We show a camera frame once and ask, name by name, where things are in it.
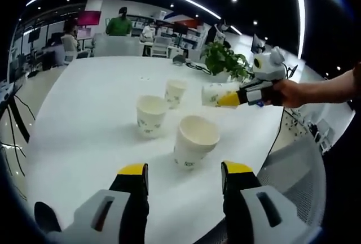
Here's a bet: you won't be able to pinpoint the red display screen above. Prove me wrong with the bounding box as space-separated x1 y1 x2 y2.
173 19 198 34

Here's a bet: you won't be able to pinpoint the white green-printed paper cup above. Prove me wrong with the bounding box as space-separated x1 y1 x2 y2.
201 82 241 108
164 79 188 110
137 94 169 140

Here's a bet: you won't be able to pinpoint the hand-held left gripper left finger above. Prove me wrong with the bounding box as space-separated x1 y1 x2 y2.
46 162 150 244

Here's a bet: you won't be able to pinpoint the grey object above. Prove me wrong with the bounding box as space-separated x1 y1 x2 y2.
171 54 189 66

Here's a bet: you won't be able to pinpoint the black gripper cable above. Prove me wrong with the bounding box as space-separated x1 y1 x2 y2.
265 104 286 160

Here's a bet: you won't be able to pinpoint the black chair armrest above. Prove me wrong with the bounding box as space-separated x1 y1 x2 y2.
33 201 62 233

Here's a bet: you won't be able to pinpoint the white storage shelves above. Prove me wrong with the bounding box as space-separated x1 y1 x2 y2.
128 11 205 51

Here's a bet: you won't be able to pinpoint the black cable bundle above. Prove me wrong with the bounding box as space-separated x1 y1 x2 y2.
185 60 212 75

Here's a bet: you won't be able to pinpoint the person's right hand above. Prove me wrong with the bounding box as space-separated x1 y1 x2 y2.
270 79 307 109

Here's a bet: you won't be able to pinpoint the green potted plant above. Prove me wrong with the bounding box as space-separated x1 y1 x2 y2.
199 40 252 83

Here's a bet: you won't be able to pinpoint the black floor cables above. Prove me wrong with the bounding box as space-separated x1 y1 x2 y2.
0 94 37 177

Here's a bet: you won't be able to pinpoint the black monitor on stand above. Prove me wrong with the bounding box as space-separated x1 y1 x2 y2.
27 28 41 76

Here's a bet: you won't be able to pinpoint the white table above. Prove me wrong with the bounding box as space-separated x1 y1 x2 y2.
21 55 285 244

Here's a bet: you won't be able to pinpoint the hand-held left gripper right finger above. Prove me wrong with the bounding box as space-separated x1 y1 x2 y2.
221 160 324 244

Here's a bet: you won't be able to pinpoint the wide grey chair back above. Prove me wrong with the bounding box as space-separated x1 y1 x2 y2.
93 35 141 58

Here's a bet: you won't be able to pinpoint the black desk monitor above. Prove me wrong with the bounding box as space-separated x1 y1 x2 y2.
250 33 266 55

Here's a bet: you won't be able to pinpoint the grey mesh office chair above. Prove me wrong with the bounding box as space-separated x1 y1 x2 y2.
261 136 329 228

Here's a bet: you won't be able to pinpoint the pink lit monitor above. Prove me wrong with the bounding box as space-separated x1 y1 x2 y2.
77 28 93 40

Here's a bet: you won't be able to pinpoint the magenta display screen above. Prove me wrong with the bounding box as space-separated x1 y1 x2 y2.
77 11 102 27

